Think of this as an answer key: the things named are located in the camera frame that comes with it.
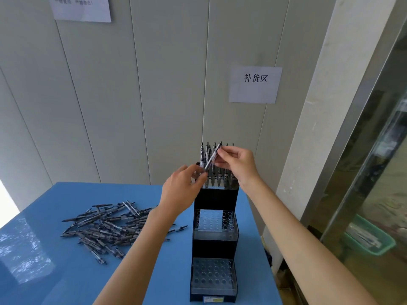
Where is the person's right hand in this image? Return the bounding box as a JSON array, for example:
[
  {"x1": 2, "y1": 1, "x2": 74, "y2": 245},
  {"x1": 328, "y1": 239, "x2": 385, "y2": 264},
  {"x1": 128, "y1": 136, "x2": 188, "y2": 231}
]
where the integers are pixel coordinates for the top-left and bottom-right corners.
[{"x1": 213, "y1": 145, "x2": 262, "y2": 190}]

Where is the person's left hand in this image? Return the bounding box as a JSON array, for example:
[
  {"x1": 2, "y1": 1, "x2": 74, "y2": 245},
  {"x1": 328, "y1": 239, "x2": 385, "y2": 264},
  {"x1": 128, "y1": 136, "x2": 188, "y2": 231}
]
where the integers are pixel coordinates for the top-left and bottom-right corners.
[{"x1": 157, "y1": 164, "x2": 209, "y2": 221}]

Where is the black transparent pen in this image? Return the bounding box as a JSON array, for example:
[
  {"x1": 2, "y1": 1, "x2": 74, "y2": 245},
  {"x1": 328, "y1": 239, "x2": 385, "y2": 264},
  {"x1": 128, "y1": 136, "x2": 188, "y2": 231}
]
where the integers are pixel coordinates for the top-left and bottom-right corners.
[{"x1": 204, "y1": 141, "x2": 223, "y2": 171}]

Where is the black tiered pen display stand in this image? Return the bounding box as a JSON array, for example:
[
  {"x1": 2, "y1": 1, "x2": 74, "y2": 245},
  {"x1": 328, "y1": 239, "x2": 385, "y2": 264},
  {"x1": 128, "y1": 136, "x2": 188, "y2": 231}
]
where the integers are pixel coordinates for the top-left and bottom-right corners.
[{"x1": 190, "y1": 161, "x2": 240, "y2": 303}]

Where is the row of black pens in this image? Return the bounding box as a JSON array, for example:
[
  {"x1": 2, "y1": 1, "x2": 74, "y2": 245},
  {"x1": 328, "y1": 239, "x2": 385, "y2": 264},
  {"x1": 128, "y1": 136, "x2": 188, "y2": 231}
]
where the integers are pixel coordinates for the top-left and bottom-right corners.
[{"x1": 199, "y1": 142, "x2": 237, "y2": 188}]

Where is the pile of black pens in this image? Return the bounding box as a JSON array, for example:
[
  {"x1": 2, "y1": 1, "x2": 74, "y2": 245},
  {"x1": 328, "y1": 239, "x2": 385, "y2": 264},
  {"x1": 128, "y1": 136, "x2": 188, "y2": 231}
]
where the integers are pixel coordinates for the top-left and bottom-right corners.
[{"x1": 60, "y1": 200, "x2": 189, "y2": 266}]

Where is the person's right forearm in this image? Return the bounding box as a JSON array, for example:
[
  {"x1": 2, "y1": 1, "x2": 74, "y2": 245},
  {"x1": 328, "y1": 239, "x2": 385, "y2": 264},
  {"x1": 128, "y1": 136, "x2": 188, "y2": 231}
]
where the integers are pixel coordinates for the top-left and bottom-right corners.
[{"x1": 245, "y1": 176, "x2": 379, "y2": 305}]

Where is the person's left forearm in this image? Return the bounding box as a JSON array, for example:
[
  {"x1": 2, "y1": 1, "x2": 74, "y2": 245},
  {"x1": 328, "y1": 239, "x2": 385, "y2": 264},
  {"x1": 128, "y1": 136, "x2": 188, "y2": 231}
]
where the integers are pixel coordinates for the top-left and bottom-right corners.
[{"x1": 94, "y1": 208, "x2": 178, "y2": 305}]

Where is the white paper sign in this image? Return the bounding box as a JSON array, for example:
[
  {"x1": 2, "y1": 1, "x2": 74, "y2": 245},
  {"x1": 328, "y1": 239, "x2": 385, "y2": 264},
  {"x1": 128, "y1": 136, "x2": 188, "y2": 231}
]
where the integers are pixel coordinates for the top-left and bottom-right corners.
[
  {"x1": 229, "y1": 66, "x2": 283, "y2": 104},
  {"x1": 47, "y1": 0, "x2": 112, "y2": 23}
]

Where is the blue table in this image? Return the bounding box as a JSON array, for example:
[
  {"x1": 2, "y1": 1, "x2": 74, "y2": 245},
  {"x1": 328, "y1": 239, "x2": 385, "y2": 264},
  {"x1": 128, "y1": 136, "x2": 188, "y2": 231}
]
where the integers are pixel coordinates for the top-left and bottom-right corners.
[{"x1": 0, "y1": 182, "x2": 283, "y2": 305}]

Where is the steel framed glass partition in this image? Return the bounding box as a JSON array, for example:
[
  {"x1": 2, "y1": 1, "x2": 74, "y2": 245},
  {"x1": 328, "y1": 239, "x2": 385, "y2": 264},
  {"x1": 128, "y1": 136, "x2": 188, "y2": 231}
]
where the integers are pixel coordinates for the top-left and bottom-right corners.
[{"x1": 305, "y1": 34, "x2": 407, "y2": 305}]

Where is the green plastic basket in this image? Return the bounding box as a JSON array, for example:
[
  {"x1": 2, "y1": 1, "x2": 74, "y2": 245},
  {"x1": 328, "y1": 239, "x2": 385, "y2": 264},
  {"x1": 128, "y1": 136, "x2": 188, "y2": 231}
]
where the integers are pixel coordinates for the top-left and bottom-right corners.
[{"x1": 343, "y1": 213, "x2": 397, "y2": 256}]

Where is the dark framed glass door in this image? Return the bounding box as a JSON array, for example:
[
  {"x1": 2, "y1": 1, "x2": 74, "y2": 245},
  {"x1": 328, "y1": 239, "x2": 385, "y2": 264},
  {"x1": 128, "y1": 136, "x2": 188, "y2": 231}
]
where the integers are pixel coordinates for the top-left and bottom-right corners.
[{"x1": 0, "y1": 179, "x2": 20, "y2": 229}]

